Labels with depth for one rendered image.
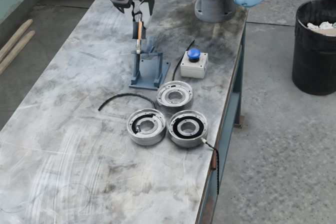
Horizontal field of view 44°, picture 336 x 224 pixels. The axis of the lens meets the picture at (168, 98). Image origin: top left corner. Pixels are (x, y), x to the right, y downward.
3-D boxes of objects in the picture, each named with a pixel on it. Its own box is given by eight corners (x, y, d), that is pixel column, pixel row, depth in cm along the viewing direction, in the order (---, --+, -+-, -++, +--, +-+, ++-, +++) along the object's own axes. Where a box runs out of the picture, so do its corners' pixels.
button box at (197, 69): (203, 79, 125) (203, 67, 122) (181, 76, 127) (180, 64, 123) (209, 62, 131) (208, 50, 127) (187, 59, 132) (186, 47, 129)
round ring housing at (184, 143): (161, 135, 111) (159, 125, 108) (188, 114, 115) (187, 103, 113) (189, 156, 105) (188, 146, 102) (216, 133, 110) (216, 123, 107)
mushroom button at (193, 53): (199, 69, 125) (198, 56, 121) (186, 67, 126) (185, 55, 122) (202, 60, 127) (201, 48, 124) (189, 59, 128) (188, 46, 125)
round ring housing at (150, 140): (157, 152, 107) (155, 142, 104) (122, 141, 110) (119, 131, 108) (173, 123, 113) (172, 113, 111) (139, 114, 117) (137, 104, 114)
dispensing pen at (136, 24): (130, 69, 114) (133, 7, 111) (135, 68, 118) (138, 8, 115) (137, 70, 113) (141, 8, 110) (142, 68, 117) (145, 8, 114)
